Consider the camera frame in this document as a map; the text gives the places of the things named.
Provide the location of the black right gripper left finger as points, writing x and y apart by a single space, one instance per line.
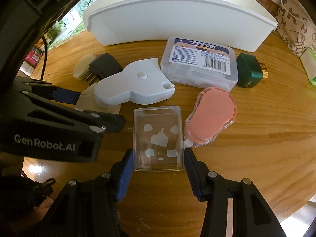
113 184

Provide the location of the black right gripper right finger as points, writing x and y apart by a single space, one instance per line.
203 182

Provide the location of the clear plastic case with stickers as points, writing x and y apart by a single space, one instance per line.
158 139

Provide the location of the black power plug adapter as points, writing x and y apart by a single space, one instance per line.
101 67

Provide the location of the beige square box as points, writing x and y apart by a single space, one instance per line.
87 102

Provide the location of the red pen holder can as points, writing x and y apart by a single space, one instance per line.
31 61

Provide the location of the pink correction tape dispenser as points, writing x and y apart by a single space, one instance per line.
214 111

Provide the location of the landscape picture calendar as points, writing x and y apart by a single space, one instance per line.
70 25

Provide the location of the white plastic shaped holder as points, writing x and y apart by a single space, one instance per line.
141 82

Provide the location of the clear floss pick box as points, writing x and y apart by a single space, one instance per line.
199 64

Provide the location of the green tissue pack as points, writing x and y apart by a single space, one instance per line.
309 64

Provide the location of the white plastic storage bin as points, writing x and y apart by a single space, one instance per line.
241 24

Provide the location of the patterned beige fabric bag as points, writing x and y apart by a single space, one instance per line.
295 27

